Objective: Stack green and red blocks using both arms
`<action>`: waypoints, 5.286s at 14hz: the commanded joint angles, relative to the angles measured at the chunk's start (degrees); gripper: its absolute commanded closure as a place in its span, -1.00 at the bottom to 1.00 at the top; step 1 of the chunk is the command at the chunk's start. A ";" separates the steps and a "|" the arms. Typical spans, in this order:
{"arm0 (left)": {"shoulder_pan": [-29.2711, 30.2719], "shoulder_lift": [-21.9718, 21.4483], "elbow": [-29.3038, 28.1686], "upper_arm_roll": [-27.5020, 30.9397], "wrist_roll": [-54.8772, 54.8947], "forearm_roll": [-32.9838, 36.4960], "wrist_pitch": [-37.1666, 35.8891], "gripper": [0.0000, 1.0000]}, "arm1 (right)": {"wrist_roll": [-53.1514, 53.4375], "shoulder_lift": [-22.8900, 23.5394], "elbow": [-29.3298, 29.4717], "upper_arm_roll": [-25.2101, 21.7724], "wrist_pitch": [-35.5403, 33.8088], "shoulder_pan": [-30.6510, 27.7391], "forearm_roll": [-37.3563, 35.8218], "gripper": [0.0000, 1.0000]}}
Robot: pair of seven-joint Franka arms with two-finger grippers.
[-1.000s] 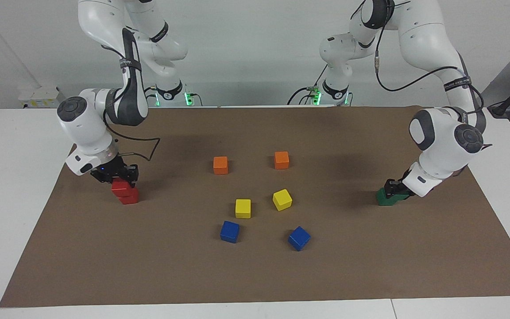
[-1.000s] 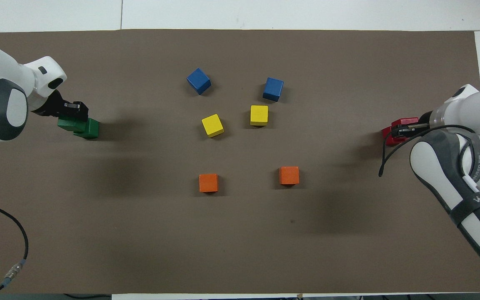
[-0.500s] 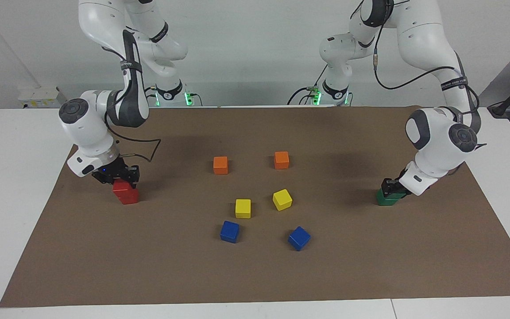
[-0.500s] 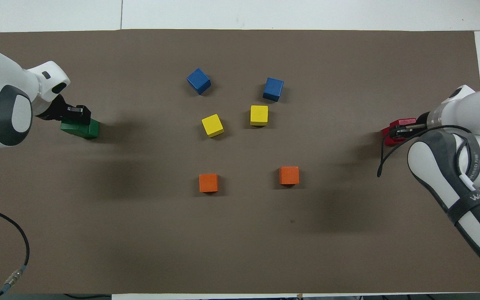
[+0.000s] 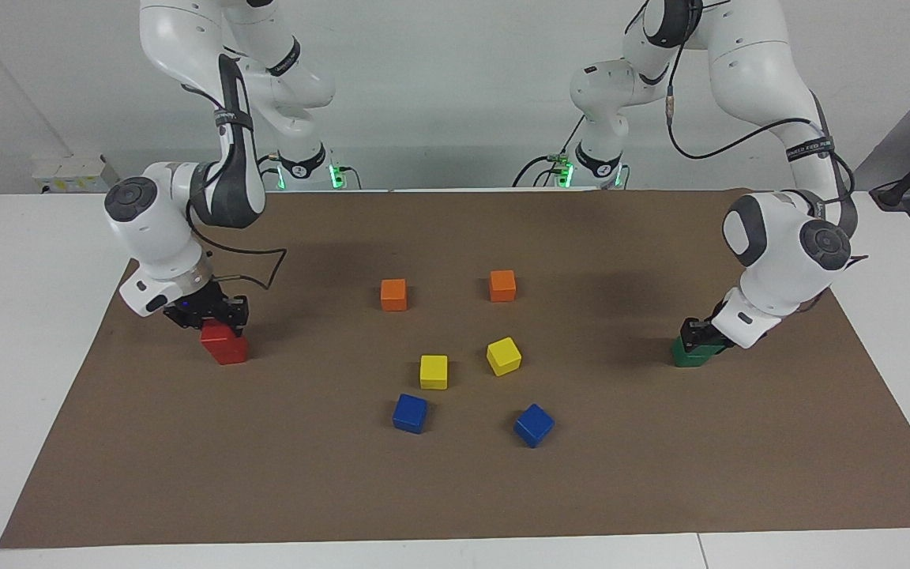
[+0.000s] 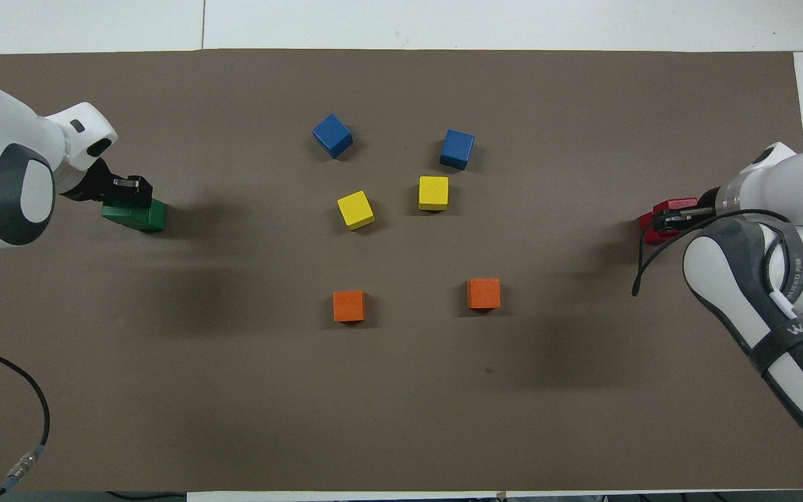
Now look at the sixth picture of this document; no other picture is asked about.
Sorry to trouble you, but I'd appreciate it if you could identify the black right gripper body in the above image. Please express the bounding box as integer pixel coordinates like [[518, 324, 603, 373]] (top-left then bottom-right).
[[687, 202, 726, 234]]

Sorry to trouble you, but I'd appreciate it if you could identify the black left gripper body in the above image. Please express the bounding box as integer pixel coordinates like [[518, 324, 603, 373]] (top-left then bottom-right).
[[60, 159, 120, 203]]

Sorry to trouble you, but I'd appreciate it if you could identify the blue wooden cube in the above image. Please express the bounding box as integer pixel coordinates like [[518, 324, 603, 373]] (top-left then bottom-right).
[[439, 129, 476, 172], [312, 114, 354, 160]]

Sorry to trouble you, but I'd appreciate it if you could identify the orange wooden cube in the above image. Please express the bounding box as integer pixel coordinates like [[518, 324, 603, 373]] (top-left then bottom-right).
[[466, 277, 502, 310], [332, 290, 367, 324]]

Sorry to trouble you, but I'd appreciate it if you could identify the yellow wooden cube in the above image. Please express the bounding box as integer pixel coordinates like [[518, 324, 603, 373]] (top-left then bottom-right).
[[418, 175, 450, 212], [336, 190, 376, 231]]

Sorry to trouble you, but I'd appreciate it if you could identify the brown paper table mat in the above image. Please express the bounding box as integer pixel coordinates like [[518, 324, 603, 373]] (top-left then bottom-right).
[[0, 47, 803, 494]]

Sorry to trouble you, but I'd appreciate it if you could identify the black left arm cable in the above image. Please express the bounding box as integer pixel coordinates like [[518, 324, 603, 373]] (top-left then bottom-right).
[[0, 338, 52, 502]]

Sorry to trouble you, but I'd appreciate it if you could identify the black floor cable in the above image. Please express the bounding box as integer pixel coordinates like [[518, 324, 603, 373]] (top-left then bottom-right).
[[105, 490, 188, 501]]

